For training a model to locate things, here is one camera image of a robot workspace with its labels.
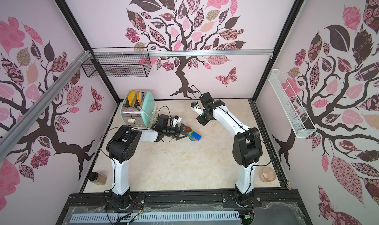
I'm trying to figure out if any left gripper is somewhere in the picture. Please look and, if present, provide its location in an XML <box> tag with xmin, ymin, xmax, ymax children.
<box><xmin>162</xmin><ymin>123</ymin><xmax>191</xmax><ymax>141</ymax></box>

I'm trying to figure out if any blue lego brick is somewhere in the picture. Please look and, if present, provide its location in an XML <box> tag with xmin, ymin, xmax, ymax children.
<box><xmin>191</xmin><ymin>132</ymin><xmax>201</xmax><ymax>141</ymax></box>

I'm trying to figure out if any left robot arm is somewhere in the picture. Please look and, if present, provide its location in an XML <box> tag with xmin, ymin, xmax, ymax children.
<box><xmin>106</xmin><ymin>114</ymin><xmax>192</xmax><ymax>207</ymax></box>

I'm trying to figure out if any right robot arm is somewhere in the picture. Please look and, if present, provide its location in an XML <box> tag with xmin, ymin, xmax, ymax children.
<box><xmin>191</xmin><ymin>92</ymin><xmax>263</xmax><ymax>206</ymax></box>

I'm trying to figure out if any mint green toaster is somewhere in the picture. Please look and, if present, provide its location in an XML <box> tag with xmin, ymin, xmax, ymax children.
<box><xmin>120</xmin><ymin>90</ymin><xmax>158</xmax><ymax>128</ymax></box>

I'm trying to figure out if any pink plastic bowl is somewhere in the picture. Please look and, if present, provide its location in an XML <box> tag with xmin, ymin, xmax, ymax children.
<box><xmin>259</xmin><ymin>166</ymin><xmax>277</xmax><ymax>183</ymax></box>

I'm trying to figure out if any brown glass jar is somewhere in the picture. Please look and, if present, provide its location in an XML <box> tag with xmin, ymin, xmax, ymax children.
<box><xmin>88</xmin><ymin>172</ymin><xmax>107</xmax><ymax>186</ymax></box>

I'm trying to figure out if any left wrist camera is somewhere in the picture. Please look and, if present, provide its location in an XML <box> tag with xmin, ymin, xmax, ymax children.
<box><xmin>171</xmin><ymin>115</ymin><xmax>182</xmax><ymax>127</ymax></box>

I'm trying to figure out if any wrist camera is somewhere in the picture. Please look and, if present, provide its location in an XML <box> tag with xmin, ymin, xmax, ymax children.
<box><xmin>191</xmin><ymin>102</ymin><xmax>203</xmax><ymax>115</ymax></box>
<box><xmin>171</xmin><ymin>115</ymin><xmax>182</xmax><ymax>127</ymax></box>

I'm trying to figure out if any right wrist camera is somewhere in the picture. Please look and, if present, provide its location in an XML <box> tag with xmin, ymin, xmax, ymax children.
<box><xmin>191</xmin><ymin>102</ymin><xmax>203</xmax><ymax>115</ymax></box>

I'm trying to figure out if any aluminium frame bar back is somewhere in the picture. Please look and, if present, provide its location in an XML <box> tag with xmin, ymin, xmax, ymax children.
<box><xmin>94</xmin><ymin>49</ymin><xmax>274</xmax><ymax>57</ymax></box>

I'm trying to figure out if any aluminium frame bar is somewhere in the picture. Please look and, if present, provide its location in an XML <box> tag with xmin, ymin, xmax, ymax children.
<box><xmin>1</xmin><ymin>50</ymin><xmax>90</xmax><ymax>160</ymax></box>
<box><xmin>94</xmin><ymin>49</ymin><xmax>274</xmax><ymax>57</ymax></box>

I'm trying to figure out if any black wire basket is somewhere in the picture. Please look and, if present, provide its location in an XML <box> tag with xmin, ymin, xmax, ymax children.
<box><xmin>82</xmin><ymin>47</ymin><xmax>153</xmax><ymax>78</ymax></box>

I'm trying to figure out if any white wire shelf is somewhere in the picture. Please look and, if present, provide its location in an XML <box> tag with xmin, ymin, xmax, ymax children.
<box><xmin>268</xmin><ymin>69</ymin><xmax>316</xmax><ymax>138</ymax></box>

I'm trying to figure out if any white slotted cable duct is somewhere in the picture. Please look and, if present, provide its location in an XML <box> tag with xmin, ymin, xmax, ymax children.
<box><xmin>68</xmin><ymin>211</ymin><xmax>240</xmax><ymax>225</ymax></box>

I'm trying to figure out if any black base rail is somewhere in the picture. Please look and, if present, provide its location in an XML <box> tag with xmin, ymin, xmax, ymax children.
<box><xmin>57</xmin><ymin>188</ymin><xmax>311</xmax><ymax>225</ymax></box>

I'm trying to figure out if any aluminium frame bar left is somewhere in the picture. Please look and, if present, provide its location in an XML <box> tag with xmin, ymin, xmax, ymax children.
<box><xmin>1</xmin><ymin>50</ymin><xmax>90</xmax><ymax>160</ymax></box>

